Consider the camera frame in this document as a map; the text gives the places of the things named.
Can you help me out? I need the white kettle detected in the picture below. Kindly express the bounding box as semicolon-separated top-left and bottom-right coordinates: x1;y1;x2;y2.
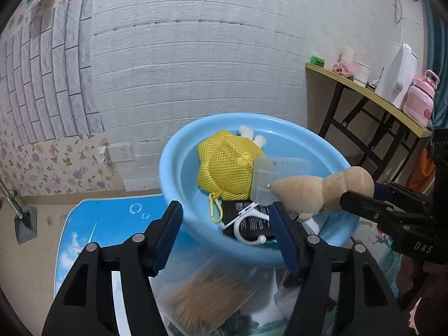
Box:
376;43;419;109

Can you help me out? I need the yellow mesh bag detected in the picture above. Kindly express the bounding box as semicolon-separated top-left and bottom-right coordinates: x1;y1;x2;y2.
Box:
196;129;264;222

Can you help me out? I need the white cup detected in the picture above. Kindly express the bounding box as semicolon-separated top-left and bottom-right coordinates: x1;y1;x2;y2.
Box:
353;62;372;85

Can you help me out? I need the beige plush toy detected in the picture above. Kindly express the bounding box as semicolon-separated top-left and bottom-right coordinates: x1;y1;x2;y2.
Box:
269;167;375;222

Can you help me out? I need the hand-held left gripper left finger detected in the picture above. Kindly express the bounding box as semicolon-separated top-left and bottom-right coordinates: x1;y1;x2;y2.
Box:
42;200;184;336

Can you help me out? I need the light blue plastic basin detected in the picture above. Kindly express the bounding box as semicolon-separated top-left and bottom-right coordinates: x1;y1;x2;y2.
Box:
159;113;361;268

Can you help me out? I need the clear packet with white contents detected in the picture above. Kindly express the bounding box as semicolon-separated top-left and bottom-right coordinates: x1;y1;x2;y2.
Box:
275;269;305;323

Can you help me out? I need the pink water bottle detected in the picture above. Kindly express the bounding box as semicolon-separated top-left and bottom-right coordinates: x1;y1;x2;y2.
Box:
402;70;441;127

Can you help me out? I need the grey dustpan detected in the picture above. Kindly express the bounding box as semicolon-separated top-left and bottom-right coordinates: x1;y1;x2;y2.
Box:
0;178;37;245

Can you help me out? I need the clear box of toothpicks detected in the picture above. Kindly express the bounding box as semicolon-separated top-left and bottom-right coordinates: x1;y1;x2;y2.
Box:
154;257;267;336

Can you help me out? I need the wooden side table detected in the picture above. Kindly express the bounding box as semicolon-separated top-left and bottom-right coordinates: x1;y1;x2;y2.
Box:
305;63;433;193

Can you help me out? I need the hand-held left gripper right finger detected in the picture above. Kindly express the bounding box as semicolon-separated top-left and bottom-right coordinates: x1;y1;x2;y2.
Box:
269;202;410;336

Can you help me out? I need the orange cloth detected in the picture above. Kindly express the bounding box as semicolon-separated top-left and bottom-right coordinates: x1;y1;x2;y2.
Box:
406;147;436;193

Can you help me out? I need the black bottle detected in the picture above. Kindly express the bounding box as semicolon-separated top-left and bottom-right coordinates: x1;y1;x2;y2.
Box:
222;201;281;246

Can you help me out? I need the white plastic hook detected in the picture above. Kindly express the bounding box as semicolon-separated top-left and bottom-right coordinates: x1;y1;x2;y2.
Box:
221;202;270;245

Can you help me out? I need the white plush toy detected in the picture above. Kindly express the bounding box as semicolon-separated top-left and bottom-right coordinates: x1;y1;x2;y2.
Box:
239;125;267;148

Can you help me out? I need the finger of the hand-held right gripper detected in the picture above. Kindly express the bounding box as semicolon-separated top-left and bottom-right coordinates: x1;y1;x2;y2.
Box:
339;190;431;232
373;182;435;212

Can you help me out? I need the white wall socket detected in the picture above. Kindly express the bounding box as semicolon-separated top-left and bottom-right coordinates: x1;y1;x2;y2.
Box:
108;142;134;163

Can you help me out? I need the small glass with spoon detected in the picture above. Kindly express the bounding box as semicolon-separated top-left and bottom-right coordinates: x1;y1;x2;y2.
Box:
366;66;386;90

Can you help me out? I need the teal curtain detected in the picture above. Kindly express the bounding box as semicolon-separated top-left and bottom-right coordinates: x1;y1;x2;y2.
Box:
420;0;448;130

